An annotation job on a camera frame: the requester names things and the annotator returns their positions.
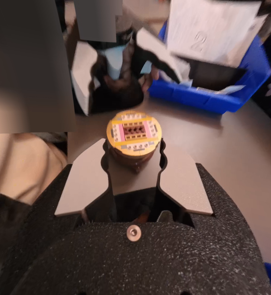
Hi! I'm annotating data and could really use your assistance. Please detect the torn white paper bag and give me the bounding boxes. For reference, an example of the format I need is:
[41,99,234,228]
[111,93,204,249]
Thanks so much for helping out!
[158,58,246,95]

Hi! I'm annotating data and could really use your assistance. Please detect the lego flower pot model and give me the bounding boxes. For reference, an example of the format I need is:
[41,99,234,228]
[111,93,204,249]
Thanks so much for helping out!
[106,110,162,174]

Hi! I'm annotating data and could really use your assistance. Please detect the white dotted paper bag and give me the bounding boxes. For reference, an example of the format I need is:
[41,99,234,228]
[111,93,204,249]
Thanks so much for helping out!
[166,0,268,68]

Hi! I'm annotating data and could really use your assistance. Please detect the person's beige shirt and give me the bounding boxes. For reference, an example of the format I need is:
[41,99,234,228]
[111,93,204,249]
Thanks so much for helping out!
[0,132,68,205]

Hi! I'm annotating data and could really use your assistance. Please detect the person's left hand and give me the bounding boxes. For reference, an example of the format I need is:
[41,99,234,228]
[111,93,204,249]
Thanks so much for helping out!
[92,43,160,93]

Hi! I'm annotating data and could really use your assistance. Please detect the black bin divider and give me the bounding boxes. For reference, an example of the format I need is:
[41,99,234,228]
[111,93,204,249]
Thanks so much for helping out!
[188,59,247,91]

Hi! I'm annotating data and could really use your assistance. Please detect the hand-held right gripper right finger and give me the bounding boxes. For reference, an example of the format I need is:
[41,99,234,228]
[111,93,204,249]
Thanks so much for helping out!
[157,138,214,216]

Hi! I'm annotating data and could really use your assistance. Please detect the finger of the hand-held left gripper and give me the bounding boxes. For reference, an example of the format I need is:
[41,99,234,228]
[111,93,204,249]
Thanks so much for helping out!
[70,41,99,116]
[135,28,191,84]

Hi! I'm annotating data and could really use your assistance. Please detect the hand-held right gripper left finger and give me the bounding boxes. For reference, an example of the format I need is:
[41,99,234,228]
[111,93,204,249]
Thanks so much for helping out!
[54,138,114,216]

